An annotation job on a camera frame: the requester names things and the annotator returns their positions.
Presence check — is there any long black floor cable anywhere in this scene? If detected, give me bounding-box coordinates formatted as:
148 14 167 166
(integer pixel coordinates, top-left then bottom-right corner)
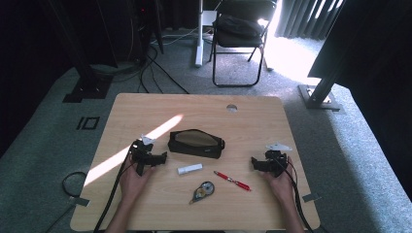
139 45 191 95

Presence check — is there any correction tape dispenser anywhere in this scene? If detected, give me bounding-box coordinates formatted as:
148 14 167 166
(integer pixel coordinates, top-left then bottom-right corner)
189 181 216 206

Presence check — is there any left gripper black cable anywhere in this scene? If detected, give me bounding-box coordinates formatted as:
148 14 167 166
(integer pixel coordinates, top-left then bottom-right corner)
92 147 134 233

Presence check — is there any black pencil case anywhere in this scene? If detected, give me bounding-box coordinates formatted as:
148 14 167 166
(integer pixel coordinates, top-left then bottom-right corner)
167 128 226 160

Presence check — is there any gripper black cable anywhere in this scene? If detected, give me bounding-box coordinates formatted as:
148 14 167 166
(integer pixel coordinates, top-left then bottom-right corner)
92 147 134 233
283 159 315 233

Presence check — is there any grey tape piece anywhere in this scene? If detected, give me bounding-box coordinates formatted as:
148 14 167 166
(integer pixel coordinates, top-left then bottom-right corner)
301 192 323 204
67 195 90 208

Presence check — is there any white floor cable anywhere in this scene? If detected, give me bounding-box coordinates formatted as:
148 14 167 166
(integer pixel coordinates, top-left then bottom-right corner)
151 26 199 47

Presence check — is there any person's left hand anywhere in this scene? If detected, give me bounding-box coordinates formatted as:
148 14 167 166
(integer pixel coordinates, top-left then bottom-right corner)
120 155 155 204

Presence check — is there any white desk leg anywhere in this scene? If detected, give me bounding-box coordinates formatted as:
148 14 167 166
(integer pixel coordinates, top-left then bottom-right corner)
194 0 218 68

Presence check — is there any black stand with metal base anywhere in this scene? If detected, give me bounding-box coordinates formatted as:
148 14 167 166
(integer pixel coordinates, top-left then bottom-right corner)
297 48 349 113

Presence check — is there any black folding chair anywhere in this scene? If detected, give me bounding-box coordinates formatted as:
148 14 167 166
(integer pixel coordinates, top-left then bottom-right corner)
208 0 279 88

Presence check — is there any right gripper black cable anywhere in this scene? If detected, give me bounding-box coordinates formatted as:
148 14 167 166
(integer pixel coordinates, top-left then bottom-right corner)
283 159 315 233

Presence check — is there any coiled black floor cable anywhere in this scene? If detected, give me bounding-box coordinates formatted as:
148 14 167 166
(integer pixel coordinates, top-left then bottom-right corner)
44 171 89 233

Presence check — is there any grey curtain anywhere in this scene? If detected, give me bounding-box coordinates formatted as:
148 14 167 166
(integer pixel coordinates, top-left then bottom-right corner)
275 0 345 41

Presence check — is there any white glue stick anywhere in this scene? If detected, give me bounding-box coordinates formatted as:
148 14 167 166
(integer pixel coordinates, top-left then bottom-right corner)
177 163 204 176

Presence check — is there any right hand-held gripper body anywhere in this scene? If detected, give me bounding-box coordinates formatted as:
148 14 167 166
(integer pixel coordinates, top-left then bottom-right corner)
263 142 293 179

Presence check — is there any black bag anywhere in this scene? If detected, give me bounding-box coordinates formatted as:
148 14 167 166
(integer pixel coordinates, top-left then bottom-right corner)
215 14 265 42

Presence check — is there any red pen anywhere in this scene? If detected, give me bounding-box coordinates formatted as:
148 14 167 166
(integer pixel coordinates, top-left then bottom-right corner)
213 170 253 192

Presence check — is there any person's right hand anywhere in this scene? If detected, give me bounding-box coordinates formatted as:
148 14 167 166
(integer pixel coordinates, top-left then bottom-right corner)
260 156 296 208

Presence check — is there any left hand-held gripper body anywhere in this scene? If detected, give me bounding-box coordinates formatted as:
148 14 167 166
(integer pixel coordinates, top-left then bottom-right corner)
130 133 160 178

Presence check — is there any black curtain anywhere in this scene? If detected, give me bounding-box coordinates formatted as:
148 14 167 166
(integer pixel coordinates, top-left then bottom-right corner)
307 0 412 195

